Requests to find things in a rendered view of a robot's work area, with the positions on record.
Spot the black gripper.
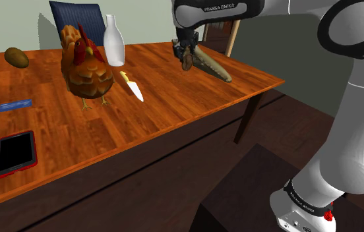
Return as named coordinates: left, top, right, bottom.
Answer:
left=172, top=26, right=200, bottom=62

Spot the wooden table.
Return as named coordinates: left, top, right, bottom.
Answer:
left=0, top=42, right=286, bottom=232

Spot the white bottle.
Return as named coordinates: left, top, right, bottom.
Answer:
left=103, top=14, right=126, bottom=68

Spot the orange rooster figure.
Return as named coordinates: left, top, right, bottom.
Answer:
left=60, top=22, right=116, bottom=112

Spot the blue chair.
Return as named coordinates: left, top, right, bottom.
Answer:
left=48, top=0, right=107, bottom=47

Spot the dark robot stand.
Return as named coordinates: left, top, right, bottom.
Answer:
left=189, top=143, right=364, bottom=232

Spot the brown potato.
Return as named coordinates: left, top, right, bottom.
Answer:
left=3, top=47, right=30, bottom=69

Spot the blue card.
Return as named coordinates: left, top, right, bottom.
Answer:
left=0, top=98, right=33, bottom=113

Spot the red-cased tablet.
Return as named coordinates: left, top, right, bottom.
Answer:
left=0, top=130, right=39, bottom=180

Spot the olive handsaw with brown handle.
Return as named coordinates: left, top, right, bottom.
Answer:
left=181, top=45, right=233, bottom=84

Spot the yellow-handled knife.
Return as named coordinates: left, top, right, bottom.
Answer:
left=119, top=71, right=145, bottom=103

